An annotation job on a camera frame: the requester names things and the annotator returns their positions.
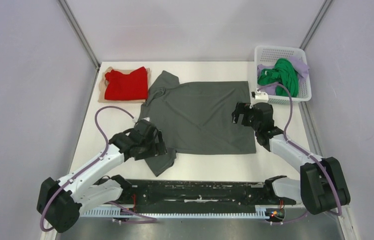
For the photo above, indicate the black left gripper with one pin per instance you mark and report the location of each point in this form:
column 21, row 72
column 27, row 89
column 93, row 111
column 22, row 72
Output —
column 157, row 149

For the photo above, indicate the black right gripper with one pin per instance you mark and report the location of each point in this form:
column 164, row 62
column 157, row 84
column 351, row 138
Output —
column 242, row 108

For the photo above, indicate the grey t shirt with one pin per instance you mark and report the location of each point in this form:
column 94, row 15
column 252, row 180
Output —
column 196, row 118

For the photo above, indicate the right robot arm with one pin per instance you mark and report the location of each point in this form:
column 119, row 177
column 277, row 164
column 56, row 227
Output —
column 321, row 187

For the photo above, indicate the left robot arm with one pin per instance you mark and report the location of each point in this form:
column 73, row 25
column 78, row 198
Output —
column 61, row 202

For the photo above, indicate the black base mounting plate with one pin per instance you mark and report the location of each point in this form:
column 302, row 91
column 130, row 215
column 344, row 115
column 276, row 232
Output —
column 197, row 197

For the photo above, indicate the green t shirt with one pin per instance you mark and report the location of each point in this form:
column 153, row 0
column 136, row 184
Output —
column 282, row 77

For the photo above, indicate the red folded t shirt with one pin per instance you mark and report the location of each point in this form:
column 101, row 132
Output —
column 131, row 86

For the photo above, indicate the lilac t shirt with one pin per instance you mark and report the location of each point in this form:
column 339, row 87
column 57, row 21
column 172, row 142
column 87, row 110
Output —
column 284, row 77

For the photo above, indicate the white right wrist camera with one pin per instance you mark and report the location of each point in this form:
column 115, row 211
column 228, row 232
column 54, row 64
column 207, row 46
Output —
column 260, row 96

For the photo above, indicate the white slotted cable duct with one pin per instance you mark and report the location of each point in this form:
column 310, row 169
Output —
column 111, row 211

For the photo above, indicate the right aluminium corner post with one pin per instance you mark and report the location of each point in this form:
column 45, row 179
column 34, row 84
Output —
column 316, row 23

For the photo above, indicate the aluminium corner post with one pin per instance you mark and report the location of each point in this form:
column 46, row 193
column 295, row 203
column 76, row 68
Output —
column 316, row 23
column 64, row 5

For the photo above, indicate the aluminium frame rails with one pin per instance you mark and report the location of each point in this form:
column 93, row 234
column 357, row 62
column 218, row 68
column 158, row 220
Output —
column 156, row 136

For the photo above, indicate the left aluminium corner post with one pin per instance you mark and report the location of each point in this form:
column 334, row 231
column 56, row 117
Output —
column 64, row 5

